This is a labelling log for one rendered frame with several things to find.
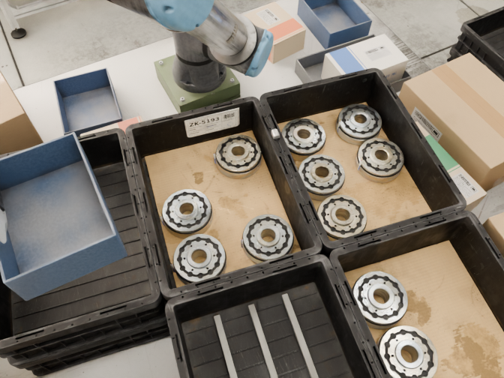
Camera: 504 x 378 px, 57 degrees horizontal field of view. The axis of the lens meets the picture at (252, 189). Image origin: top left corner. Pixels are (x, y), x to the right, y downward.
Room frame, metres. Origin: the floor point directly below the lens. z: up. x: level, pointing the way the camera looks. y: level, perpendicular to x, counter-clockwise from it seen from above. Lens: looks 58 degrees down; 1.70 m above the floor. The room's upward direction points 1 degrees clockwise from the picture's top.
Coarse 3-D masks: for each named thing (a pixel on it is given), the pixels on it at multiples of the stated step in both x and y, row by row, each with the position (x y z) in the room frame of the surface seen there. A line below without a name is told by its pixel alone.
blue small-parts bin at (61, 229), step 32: (0, 160) 0.39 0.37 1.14; (32, 160) 0.41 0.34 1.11; (64, 160) 0.43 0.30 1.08; (32, 192) 0.38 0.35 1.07; (64, 192) 0.38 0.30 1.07; (96, 192) 0.38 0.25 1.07; (32, 224) 0.32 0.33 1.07; (64, 224) 0.32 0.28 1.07; (96, 224) 0.32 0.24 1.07; (0, 256) 0.24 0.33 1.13; (32, 256) 0.27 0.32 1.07; (64, 256) 0.24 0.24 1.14; (96, 256) 0.26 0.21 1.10; (32, 288) 0.21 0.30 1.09
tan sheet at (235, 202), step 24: (216, 144) 0.66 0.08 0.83; (168, 168) 0.59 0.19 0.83; (192, 168) 0.59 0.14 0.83; (216, 168) 0.59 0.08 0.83; (264, 168) 0.59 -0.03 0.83; (168, 192) 0.53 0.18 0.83; (216, 192) 0.53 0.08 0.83; (240, 192) 0.53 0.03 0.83; (264, 192) 0.53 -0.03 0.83; (216, 216) 0.47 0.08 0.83; (240, 216) 0.47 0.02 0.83; (168, 240) 0.41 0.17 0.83; (240, 240) 0.41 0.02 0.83; (264, 240) 0.41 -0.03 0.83; (240, 264) 0.36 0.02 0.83
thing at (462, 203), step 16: (320, 80) 0.77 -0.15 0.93; (336, 80) 0.77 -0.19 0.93; (384, 80) 0.77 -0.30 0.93; (272, 96) 0.72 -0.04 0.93; (400, 112) 0.68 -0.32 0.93; (272, 128) 0.63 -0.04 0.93; (416, 128) 0.63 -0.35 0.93; (288, 160) 0.54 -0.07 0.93; (432, 160) 0.55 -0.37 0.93; (448, 176) 0.51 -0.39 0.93; (304, 192) 0.47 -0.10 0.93; (448, 208) 0.44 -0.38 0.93; (464, 208) 0.44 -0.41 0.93; (320, 224) 0.40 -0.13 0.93; (400, 224) 0.40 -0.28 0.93; (336, 240) 0.37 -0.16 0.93; (352, 240) 0.37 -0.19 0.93
